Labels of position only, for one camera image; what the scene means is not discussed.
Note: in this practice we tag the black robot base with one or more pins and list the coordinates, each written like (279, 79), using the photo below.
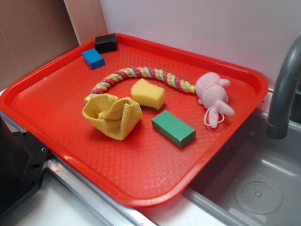
(23, 160)

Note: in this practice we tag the pink plush bunny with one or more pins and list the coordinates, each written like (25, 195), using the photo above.
(210, 89)

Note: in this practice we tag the red plastic tray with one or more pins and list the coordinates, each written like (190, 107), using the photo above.
(146, 168)

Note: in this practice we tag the yellow sponge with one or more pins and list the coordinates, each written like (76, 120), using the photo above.
(148, 95)

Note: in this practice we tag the yellow microfiber cloth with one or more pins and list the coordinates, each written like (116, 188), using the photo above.
(114, 117)

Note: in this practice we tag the green wooden block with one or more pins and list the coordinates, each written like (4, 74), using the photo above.
(173, 128)

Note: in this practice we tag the blue wooden block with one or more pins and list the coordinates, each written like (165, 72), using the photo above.
(93, 58)

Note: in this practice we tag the black rectangular block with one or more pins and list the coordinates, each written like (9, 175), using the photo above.
(106, 43)

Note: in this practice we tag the grey sink basin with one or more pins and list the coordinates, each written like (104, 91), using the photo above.
(253, 180)

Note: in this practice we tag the grey sink faucet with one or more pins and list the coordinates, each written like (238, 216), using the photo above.
(285, 105)

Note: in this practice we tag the brown cardboard panel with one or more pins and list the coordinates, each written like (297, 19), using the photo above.
(35, 32)

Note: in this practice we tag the multicolour braided rope toy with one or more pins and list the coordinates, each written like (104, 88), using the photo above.
(142, 73)

